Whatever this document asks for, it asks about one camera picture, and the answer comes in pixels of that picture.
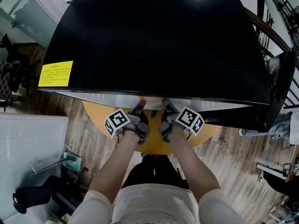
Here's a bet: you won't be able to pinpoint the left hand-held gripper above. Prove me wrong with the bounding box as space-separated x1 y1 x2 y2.
104 99 150 146

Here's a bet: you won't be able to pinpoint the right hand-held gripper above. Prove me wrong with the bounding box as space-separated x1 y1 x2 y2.
158 98 206 144

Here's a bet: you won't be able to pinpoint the large black panel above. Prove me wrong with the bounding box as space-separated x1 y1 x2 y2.
37 0 299 133

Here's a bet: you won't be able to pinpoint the person's left forearm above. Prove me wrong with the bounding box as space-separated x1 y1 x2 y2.
88 124 141 206

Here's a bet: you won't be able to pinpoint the person's right forearm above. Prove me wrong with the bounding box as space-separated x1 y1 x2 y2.
167 124 222 204

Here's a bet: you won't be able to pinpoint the round wooden table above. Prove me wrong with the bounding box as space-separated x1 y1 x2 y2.
81 100 222 155

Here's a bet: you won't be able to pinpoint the person's black trousers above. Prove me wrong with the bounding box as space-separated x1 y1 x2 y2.
121 154 190 190

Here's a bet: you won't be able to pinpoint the green dustpan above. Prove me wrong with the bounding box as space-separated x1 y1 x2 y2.
29 151 82 176

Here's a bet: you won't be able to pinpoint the yellow label sticker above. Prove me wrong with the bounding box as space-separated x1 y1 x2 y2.
38 60 74 88

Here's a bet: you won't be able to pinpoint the person's white shirt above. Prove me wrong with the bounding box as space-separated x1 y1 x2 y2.
69 183 246 224

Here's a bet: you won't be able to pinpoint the white ribbed panel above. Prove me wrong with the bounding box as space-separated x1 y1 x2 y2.
0 112 70 220

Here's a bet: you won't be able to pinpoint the black office chair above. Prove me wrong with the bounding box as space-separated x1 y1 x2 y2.
245 0 299 109
0 34 42 99

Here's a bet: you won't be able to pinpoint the black padded chair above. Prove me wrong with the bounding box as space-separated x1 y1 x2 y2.
13 175 88 221

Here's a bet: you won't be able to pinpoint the checkered cushion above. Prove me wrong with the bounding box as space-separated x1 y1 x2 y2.
0 59 16 102

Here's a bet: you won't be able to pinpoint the frosted glass door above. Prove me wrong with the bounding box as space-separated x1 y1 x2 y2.
0 0 60 49

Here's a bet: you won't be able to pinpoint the dark beaded bracelet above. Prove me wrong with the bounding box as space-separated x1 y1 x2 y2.
121 127 137 137

